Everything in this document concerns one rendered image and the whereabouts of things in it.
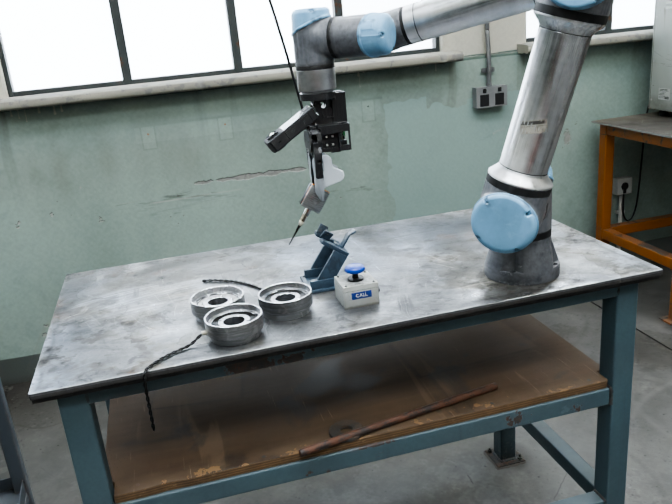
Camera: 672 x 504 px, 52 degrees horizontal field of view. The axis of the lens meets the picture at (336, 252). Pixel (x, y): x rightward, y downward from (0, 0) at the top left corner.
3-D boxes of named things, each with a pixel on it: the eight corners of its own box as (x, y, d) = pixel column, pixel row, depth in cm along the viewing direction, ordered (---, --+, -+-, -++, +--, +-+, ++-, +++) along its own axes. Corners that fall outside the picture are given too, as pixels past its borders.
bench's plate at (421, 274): (30, 405, 111) (27, 394, 110) (67, 282, 166) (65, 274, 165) (662, 278, 137) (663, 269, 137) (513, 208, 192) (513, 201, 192)
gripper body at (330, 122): (352, 153, 134) (347, 90, 130) (309, 159, 132) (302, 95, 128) (343, 147, 141) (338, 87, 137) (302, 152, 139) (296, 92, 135)
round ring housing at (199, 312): (188, 311, 137) (185, 292, 136) (239, 300, 140) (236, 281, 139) (198, 331, 128) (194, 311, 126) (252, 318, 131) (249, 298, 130)
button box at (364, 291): (345, 310, 131) (343, 286, 129) (335, 297, 137) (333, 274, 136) (385, 302, 133) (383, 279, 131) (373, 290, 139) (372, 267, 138)
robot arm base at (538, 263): (534, 255, 150) (535, 211, 147) (574, 277, 136) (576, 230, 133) (472, 266, 147) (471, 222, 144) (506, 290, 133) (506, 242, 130)
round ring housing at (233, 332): (256, 318, 131) (254, 298, 130) (271, 339, 122) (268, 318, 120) (202, 330, 128) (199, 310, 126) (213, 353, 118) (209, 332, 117)
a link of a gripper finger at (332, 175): (348, 199, 136) (343, 152, 134) (319, 203, 135) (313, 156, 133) (344, 197, 139) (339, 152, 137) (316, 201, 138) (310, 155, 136)
